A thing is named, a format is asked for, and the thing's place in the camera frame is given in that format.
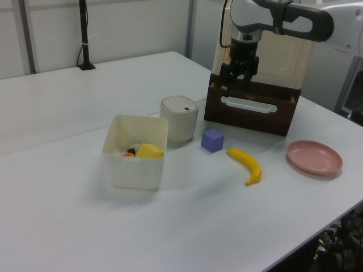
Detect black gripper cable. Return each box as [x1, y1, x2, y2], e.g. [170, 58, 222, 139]
[219, 0, 231, 49]

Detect black camera pole stand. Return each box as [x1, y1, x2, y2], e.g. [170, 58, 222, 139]
[77, 0, 96, 71]

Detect purple cube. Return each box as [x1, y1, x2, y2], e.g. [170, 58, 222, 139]
[201, 127, 225, 153]

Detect grey metal stand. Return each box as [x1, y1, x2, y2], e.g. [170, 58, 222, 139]
[334, 52, 363, 127]

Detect brown wooden drawer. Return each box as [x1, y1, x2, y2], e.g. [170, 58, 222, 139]
[203, 73, 301, 138]

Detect cream plastic box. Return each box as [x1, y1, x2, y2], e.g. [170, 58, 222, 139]
[102, 114, 169, 190]

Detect cream drawer cabinet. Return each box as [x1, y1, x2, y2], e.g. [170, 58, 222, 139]
[212, 0, 315, 92]

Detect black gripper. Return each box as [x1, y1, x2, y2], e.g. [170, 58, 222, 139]
[219, 39, 260, 97]

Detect pink plate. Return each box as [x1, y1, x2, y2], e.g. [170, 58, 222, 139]
[286, 139, 343, 177]

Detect yellow block toy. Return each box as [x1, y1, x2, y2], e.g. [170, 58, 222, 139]
[135, 143, 165, 159]

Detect cream lidded trash can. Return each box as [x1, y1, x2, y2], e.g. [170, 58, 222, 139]
[159, 95, 199, 143]

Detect yellow toy banana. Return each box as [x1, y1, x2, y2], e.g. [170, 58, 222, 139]
[226, 147, 263, 187]

